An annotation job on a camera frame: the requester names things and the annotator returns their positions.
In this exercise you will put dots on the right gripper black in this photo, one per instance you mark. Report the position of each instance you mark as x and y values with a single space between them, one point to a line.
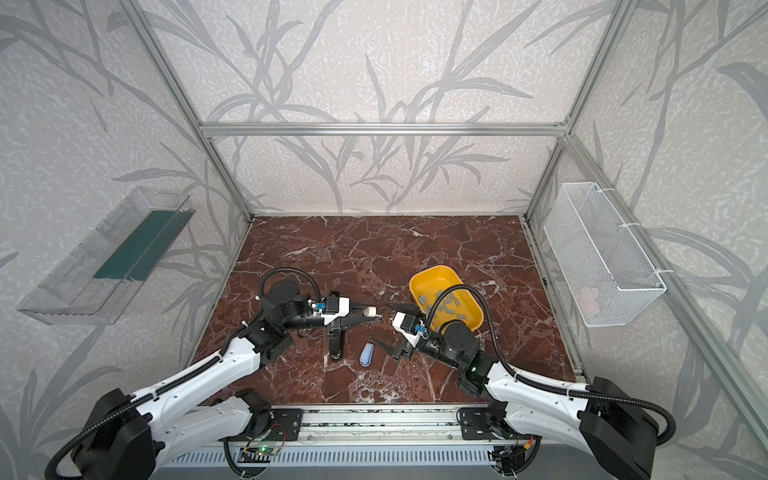
404 341

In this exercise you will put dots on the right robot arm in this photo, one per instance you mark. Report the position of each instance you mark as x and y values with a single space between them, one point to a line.
620 432

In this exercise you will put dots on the white wire mesh basket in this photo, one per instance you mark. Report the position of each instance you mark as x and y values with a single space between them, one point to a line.
609 275

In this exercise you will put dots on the light blue stapler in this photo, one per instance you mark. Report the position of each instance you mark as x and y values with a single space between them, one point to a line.
366 355

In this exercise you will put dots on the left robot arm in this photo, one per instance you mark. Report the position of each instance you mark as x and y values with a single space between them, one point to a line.
130 436

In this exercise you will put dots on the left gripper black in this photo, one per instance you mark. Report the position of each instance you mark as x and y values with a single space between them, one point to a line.
336 321

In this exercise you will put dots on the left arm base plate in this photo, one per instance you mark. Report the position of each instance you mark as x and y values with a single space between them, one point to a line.
275 425

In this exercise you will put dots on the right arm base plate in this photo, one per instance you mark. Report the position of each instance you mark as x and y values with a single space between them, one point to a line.
477 424

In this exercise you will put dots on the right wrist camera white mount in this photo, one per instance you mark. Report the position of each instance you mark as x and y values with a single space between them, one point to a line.
411 327

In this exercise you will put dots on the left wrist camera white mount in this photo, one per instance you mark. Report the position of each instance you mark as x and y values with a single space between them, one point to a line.
331 308

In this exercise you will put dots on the grey staple strips in tray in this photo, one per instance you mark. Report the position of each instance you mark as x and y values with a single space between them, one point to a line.
453 306

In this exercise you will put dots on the clear acrylic wall shelf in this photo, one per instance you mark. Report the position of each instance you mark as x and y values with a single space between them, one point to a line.
95 283

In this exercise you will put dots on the yellow plastic tray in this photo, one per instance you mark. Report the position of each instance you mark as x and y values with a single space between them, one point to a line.
427 285

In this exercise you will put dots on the aluminium front rail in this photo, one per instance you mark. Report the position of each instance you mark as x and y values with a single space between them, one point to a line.
358 424

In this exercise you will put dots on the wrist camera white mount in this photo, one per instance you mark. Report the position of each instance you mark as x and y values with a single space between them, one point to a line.
411 327
331 308

